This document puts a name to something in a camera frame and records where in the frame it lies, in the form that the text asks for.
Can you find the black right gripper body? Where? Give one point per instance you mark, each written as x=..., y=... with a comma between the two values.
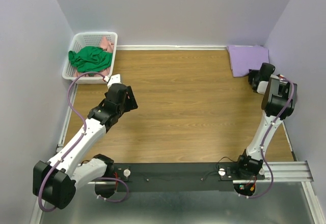
x=252, y=75

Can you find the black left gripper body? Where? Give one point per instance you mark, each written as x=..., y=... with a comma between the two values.
x=130, y=104

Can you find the purple t shirt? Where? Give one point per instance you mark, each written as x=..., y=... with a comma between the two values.
x=244, y=58

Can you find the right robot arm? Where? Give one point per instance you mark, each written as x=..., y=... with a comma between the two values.
x=278, y=103

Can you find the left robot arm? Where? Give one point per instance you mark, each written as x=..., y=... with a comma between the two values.
x=55, y=182

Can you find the green t shirt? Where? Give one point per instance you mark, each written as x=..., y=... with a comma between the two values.
x=89, y=59

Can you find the pink t shirt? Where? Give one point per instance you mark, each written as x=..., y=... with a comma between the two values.
x=107, y=44

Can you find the white perforated plastic basket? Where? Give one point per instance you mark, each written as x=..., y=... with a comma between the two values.
x=93, y=39

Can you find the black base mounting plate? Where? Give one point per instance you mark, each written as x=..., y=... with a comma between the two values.
x=176, y=177

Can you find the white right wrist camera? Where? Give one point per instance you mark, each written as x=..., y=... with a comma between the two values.
x=281, y=78

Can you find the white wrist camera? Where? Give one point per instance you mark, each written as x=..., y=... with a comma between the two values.
x=112, y=79
x=281, y=78

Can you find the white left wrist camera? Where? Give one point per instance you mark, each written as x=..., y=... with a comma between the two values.
x=112, y=79

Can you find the aluminium extrusion rail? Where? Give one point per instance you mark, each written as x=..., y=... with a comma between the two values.
x=273, y=171

